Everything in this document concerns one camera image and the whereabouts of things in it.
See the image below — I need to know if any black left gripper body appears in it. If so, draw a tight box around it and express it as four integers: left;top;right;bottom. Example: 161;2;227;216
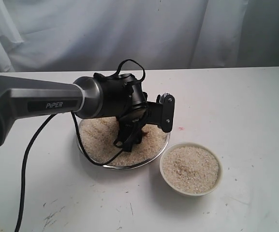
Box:
113;113;148;152

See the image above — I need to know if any brown wooden cup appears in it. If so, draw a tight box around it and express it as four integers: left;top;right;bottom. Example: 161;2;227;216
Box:
141;129;151;137

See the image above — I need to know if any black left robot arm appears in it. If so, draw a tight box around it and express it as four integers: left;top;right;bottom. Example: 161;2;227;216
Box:
0;73;147;146

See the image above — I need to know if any large metal rice plate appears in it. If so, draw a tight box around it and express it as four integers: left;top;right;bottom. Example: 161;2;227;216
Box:
79;117;170;170

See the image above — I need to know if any white ceramic rice bowl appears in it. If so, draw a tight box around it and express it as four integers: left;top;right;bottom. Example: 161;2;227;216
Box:
160;142;223;197

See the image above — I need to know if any white backdrop cloth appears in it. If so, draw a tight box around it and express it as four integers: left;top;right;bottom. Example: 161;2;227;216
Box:
0;0;279;72

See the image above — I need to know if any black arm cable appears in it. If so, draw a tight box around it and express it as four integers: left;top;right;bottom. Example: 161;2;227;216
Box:
15;59;147;232

